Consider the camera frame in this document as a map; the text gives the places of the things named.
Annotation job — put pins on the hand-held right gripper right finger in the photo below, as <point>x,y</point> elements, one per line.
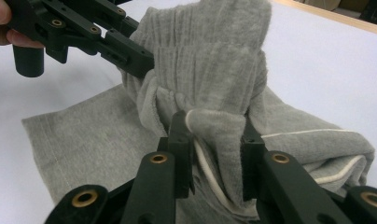
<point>252,161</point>

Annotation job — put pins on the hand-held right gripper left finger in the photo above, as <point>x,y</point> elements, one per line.
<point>178,155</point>

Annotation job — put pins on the grey shorts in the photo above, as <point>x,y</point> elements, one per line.
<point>208,62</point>

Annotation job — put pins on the white table mat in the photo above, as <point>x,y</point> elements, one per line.
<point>332,77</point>

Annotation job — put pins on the black striped stand base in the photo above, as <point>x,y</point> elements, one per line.
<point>374,11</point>

